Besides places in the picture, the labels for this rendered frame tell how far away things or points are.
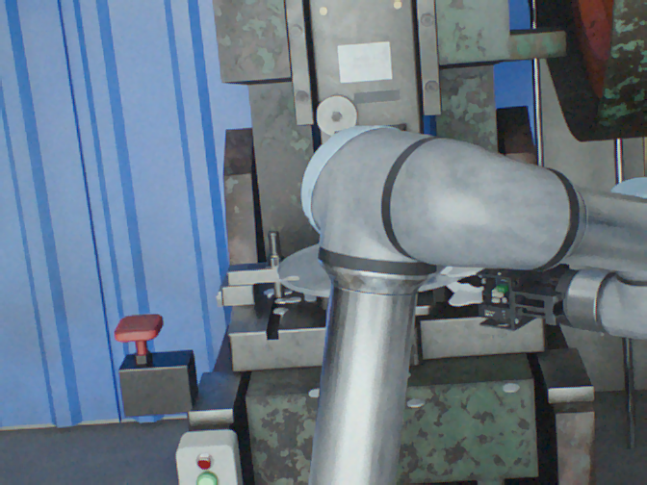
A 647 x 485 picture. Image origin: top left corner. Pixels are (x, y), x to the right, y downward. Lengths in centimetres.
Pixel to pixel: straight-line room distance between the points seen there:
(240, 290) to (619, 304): 63
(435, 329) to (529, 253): 68
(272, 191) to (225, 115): 97
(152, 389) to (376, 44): 56
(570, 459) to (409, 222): 68
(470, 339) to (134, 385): 47
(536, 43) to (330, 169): 81
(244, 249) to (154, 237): 98
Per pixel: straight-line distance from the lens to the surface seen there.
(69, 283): 319
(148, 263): 314
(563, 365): 178
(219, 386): 179
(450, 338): 179
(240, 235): 215
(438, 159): 111
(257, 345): 180
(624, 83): 157
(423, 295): 165
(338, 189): 118
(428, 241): 111
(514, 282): 158
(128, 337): 170
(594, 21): 199
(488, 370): 176
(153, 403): 174
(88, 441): 327
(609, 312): 152
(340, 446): 123
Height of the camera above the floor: 133
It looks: 16 degrees down
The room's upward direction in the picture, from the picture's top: 5 degrees counter-clockwise
